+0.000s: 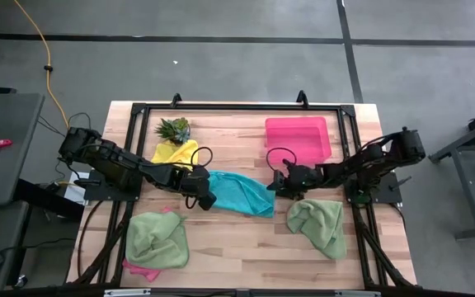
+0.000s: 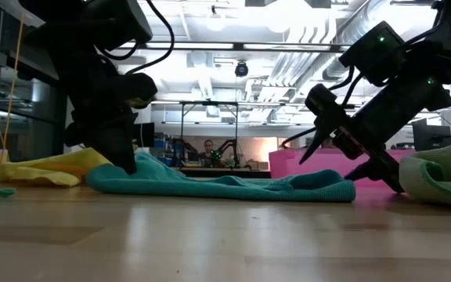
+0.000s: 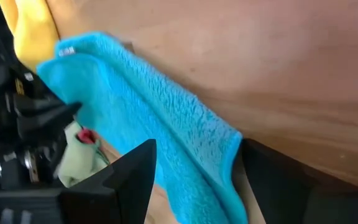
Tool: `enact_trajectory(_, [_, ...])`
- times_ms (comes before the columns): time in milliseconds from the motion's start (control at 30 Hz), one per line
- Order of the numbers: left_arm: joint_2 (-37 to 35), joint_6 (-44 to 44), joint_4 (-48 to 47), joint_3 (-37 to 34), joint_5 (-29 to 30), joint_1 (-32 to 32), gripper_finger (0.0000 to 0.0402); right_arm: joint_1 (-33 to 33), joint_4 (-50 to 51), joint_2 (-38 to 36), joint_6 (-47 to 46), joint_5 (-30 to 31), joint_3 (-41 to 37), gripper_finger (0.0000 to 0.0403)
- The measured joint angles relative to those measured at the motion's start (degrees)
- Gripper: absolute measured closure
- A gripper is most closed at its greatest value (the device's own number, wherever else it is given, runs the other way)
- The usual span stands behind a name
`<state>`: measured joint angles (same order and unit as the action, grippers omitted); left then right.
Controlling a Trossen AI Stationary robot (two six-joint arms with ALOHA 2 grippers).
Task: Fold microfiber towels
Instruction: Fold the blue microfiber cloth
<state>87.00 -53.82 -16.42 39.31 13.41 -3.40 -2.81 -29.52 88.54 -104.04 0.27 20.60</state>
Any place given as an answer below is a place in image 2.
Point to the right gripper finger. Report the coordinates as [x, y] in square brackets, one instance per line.
[321, 137]
[366, 172]

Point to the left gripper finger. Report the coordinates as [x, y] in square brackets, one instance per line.
[120, 149]

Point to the blue microfiber towel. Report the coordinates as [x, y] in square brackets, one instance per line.
[210, 190]

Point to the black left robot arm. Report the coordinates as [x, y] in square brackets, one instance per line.
[53, 31]

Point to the small black robot arm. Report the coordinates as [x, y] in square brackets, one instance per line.
[227, 149]

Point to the yellow microfiber towel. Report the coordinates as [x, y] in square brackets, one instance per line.
[53, 168]

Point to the black computer monitor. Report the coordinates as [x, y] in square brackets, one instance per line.
[431, 137]
[145, 135]

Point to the pink plastic bin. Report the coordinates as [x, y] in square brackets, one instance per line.
[288, 164]

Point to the brown cardboard box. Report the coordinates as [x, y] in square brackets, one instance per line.
[257, 165]

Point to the person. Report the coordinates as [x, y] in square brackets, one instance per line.
[208, 150]

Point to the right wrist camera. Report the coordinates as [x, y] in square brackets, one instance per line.
[370, 51]

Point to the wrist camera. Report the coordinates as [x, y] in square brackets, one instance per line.
[370, 51]
[123, 23]

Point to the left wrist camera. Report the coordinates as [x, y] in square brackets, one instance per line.
[123, 23]

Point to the black metal stand frame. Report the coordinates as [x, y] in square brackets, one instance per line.
[210, 103]

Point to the black hanging camera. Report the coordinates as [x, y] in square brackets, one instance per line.
[241, 69]

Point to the black overhead frame beam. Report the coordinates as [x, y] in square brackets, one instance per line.
[237, 46]

